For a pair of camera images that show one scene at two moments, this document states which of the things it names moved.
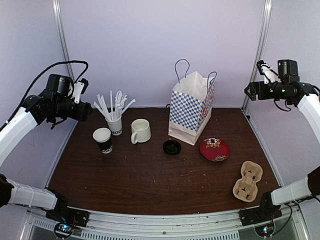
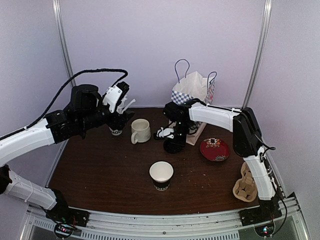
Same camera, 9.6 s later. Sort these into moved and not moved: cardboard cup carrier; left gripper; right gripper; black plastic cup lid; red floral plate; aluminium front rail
Moved: left gripper; right gripper
Not moved: black plastic cup lid; red floral plate; aluminium front rail; cardboard cup carrier
